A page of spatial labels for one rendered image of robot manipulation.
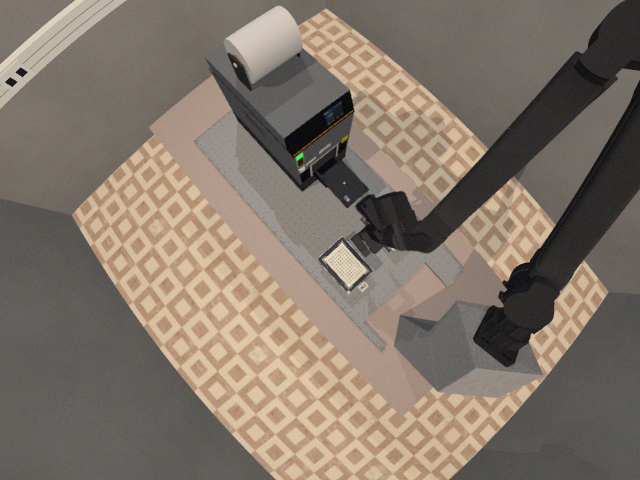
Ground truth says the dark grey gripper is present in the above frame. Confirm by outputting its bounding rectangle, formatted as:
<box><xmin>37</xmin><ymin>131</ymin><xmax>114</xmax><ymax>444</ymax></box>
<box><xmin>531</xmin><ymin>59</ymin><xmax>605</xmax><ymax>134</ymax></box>
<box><xmin>351</xmin><ymin>223</ymin><xmax>386</xmax><ymax>257</ymax></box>

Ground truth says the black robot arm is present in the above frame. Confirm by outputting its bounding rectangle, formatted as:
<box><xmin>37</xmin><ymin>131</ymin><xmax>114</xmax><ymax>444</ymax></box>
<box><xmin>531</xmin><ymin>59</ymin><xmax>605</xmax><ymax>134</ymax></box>
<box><xmin>355</xmin><ymin>0</ymin><xmax>640</xmax><ymax>367</ymax></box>

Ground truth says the cream well plate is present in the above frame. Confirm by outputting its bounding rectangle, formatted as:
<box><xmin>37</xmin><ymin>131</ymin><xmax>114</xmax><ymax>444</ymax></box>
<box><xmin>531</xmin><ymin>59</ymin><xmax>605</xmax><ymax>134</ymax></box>
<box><xmin>324</xmin><ymin>243</ymin><xmax>367</xmax><ymax>287</ymax></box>

